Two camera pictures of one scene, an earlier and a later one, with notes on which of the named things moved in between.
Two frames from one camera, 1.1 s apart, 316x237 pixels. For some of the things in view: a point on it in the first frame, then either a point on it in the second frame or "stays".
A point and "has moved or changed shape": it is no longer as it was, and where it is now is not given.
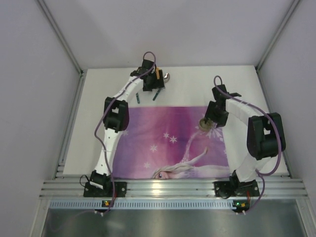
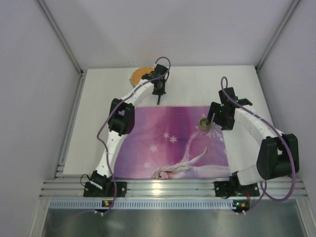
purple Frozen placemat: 166,142 stays
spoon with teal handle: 166,78 has moved or changed shape
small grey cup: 206,126 stays
